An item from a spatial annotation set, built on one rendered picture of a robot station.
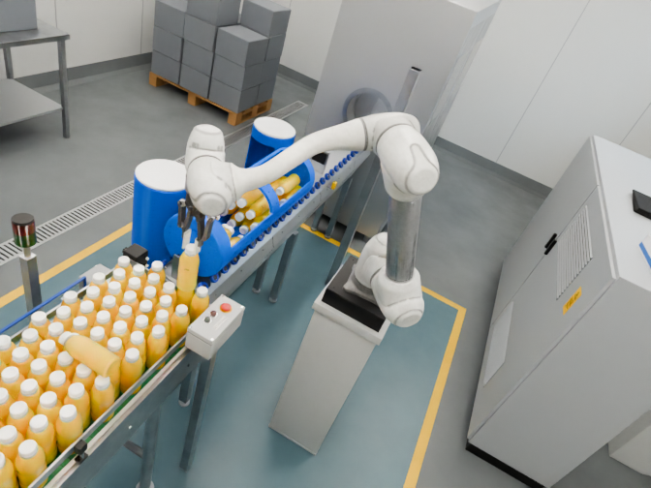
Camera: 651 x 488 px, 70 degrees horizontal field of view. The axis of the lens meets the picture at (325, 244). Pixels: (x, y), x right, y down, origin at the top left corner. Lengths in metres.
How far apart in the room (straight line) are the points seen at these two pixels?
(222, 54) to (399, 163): 4.19
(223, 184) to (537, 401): 2.06
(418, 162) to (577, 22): 5.19
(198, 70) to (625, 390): 4.78
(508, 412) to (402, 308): 1.32
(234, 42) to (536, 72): 3.54
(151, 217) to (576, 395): 2.27
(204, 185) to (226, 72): 4.20
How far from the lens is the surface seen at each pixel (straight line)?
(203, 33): 5.42
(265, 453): 2.66
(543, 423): 2.85
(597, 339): 2.46
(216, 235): 1.82
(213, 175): 1.21
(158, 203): 2.36
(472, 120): 6.58
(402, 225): 1.45
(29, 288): 1.94
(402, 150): 1.29
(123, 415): 1.67
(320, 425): 2.51
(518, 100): 6.47
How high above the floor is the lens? 2.34
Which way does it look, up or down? 36 degrees down
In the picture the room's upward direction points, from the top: 20 degrees clockwise
